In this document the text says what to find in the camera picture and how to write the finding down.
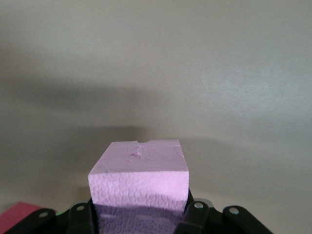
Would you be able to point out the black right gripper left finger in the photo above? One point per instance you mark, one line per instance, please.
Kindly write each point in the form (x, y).
(80, 221)

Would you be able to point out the pink foam cube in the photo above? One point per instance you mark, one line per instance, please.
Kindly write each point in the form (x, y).
(139, 180)

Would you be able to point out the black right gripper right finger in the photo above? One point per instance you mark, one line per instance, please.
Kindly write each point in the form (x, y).
(197, 219)

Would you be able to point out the brown table cover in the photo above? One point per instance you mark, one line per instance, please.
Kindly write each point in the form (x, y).
(156, 48)

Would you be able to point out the red foam cube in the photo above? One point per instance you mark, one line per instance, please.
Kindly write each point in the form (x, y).
(17, 214)

